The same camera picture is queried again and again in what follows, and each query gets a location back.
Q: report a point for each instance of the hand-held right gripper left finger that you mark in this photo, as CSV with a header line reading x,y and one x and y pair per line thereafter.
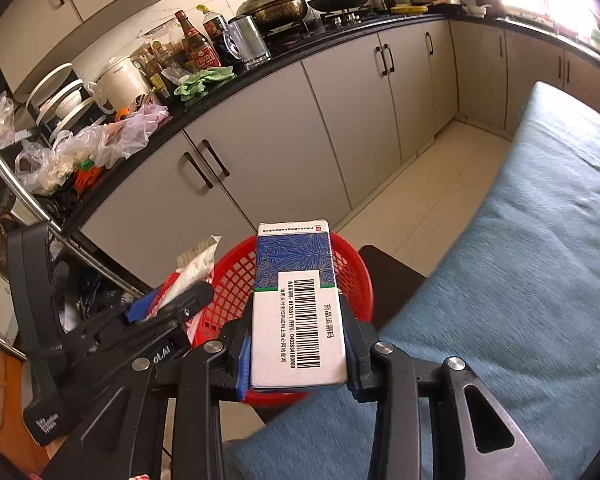
x,y
242,360

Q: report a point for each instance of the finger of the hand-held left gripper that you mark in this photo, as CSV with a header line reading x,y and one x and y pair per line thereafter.
x,y
160,332
180,305

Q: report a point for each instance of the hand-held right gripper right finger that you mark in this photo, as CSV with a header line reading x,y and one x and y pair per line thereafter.
x,y
352,360

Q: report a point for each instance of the red white paper cup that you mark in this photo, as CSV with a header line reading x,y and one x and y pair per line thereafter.
x,y
195,265

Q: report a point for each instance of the red plastic basket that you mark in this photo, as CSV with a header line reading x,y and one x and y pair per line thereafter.
x,y
230,290

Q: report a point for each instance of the blue patterned medicine box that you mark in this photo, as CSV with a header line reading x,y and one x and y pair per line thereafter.
x,y
295,310

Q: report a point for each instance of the steel tube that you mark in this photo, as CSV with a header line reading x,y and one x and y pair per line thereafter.
x,y
55,225

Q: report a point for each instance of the blue tablecloth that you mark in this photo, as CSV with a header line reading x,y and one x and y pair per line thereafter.
x,y
505,285

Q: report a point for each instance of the pile of plastic bags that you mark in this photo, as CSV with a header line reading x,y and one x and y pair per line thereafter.
x,y
125,130

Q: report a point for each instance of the grey kitchen cabinets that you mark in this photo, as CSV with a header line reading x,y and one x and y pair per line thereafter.
x,y
280,125

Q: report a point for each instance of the white round rack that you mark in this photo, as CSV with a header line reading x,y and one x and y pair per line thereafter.
x,y
60,105

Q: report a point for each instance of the green cloth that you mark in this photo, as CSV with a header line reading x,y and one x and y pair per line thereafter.
x,y
200,84

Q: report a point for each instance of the white electric cooker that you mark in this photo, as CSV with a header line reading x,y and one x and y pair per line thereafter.
x,y
122,82

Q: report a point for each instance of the group of condiment bottles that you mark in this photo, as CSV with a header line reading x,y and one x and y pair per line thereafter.
x,y
157,70

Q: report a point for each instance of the red label sauce bottle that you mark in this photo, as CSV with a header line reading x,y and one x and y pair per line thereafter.
x,y
200,52

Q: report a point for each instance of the steel jug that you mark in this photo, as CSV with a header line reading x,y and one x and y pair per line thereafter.
x,y
250,42

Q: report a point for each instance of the dark soy sauce bottle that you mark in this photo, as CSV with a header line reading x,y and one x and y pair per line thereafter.
x,y
215,35

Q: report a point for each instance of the black kitchen countertop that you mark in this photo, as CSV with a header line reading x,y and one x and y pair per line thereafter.
x,y
290,52

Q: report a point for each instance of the gas stove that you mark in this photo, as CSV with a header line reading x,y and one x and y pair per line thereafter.
x,y
330,22

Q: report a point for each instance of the lidded steel pot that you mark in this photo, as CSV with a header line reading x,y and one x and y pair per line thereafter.
x,y
489,1

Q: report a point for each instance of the grey wall cabinet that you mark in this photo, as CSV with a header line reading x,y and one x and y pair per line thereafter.
x,y
80,15

